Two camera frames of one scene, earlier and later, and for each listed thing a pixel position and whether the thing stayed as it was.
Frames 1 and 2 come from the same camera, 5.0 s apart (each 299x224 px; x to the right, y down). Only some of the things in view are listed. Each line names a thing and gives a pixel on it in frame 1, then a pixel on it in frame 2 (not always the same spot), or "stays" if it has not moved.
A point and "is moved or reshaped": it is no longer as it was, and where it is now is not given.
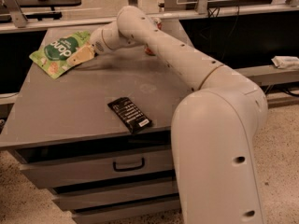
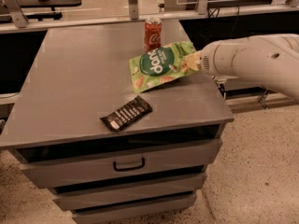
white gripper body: x=97 y=43 to x=206 y=61
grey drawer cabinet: x=68 y=138 stays
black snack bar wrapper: x=130 y=115 is moved or reshaped
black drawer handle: x=129 y=168 stays
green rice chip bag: x=51 y=58 to x=160 y=66
